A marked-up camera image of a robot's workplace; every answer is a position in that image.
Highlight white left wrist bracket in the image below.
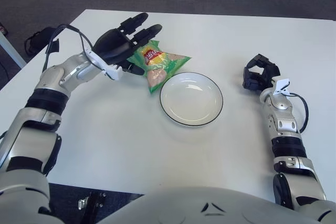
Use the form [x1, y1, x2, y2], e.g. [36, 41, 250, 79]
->
[83, 49, 123, 81]

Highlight black backpack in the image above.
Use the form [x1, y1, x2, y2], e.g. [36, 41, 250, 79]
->
[25, 26, 57, 54]

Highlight white table leg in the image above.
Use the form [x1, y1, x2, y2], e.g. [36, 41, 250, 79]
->
[0, 35, 27, 69]

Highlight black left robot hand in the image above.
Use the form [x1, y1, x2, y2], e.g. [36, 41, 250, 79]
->
[91, 13, 163, 76]

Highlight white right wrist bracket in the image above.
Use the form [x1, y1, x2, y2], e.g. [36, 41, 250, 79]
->
[272, 78, 291, 95]

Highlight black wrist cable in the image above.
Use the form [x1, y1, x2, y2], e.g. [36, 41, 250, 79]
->
[288, 92, 309, 133]
[41, 24, 92, 72]

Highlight silver robot torso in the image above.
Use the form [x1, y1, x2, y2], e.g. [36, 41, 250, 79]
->
[97, 186, 336, 224]

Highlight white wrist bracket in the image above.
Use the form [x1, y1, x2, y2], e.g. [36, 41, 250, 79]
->
[83, 49, 123, 81]
[272, 78, 291, 95]

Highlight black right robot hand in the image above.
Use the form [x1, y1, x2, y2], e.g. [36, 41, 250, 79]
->
[241, 54, 281, 91]

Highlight green potato chips bag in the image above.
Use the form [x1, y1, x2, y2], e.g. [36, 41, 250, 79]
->
[127, 39, 192, 94]

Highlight white plate with black rim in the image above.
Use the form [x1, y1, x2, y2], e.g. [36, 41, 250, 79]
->
[159, 71, 224, 128]

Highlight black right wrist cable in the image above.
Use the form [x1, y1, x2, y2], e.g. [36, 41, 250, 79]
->
[288, 92, 309, 133]

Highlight black stand bracket with buckle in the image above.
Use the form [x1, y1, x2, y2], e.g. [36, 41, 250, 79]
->
[78, 191, 108, 224]

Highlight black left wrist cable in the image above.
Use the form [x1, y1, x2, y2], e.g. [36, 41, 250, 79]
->
[41, 24, 92, 72]

